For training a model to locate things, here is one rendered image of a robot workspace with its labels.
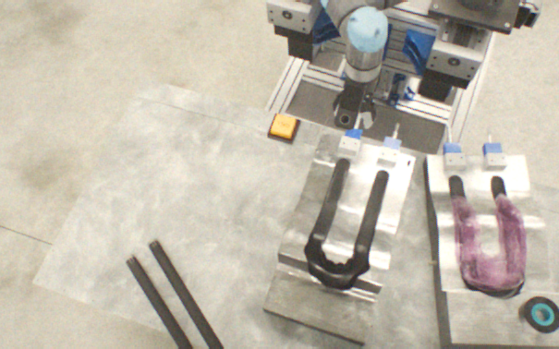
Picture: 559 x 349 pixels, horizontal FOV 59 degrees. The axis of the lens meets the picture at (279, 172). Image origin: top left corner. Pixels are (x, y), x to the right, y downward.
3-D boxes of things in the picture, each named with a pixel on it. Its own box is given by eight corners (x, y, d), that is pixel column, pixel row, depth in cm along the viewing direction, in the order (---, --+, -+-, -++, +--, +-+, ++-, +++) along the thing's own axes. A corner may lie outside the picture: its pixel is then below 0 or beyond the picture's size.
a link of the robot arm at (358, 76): (377, 75, 102) (338, 66, 103) (374, 88, 106) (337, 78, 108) (385, 47, 105) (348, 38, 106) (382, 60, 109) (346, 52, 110)
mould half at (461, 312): (422, 163, 143) (431, 145, 133) (516, 163, 141) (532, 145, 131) (440, 347, 122) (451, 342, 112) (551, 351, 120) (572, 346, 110)
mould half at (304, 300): (322, 147, 147) (322, 124, 134) (409, 171, 142) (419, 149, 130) (264, 312, 128) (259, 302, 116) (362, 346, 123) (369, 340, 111)
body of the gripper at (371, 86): (378, 87, 120) (384, 55, 109) (369, 116, 117) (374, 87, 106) (347, 79, 122) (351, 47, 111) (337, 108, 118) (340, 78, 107)
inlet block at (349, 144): (350, 116, 143) (352, 106, 138) (367, 121, 142) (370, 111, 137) (337, 155, 138) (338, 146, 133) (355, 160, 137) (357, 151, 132)
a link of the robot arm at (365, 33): (376, -4, 96) (397, 27, 93) (370, 34, 106) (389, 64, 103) (339, 10, 95) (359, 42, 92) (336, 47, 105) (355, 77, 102)
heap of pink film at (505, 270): (443, 193, 132) (451, 181, 125) (513, 194, 131) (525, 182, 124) (455, 292, 121) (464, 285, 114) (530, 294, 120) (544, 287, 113)
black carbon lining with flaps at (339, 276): (336, 160, 137) (338, 143, 128) (394, 175, 134) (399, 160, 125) (297, 279, 124) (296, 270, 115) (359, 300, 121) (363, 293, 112)
